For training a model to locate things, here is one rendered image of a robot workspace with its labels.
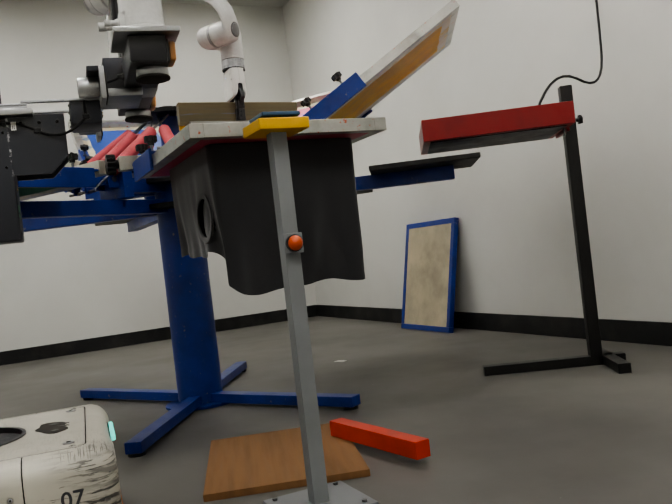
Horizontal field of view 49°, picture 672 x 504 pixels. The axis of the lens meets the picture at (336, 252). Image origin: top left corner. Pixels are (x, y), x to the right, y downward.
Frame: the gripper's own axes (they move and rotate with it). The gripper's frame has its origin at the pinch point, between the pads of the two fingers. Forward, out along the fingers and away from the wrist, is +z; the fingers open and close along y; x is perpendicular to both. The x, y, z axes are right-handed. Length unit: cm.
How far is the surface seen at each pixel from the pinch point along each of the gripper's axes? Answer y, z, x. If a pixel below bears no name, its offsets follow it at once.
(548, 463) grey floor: 77, 110, 48
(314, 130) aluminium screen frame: 44.6, 13.9, 6.6
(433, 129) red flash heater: -22, 3, 89
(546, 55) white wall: -74, -45, 200
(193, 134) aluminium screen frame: 45, 14, -28
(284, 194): 64, 33, -12
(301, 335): 63, 68, -11
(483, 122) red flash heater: -12, 2, 107
